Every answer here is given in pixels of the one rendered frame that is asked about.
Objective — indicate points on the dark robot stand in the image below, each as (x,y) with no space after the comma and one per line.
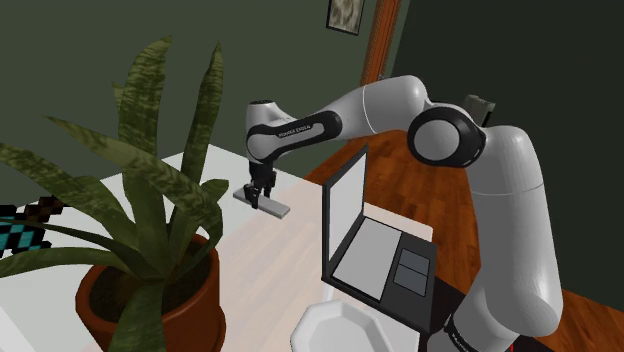
(446,302)

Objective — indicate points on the brown wooden door frame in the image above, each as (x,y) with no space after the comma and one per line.
(380,39)

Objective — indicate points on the green plant in brown pot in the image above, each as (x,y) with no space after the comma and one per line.
(156,195)

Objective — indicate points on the flat grey remote control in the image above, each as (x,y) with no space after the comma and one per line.
(275,208)

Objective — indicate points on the white octagonal plate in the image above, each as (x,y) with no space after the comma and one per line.
(336,329)

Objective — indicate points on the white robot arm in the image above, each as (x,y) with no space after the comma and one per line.
(507,209)

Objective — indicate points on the pixelated blue and brown sword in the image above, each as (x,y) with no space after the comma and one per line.
(24,239)

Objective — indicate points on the grey box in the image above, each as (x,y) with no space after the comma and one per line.
(478,108)

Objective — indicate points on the open black laptop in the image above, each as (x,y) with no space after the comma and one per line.
(370,258)

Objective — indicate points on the framed wall picture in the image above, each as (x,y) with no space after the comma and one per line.
(345,14)

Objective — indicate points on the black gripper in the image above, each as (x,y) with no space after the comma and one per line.
(261,173)

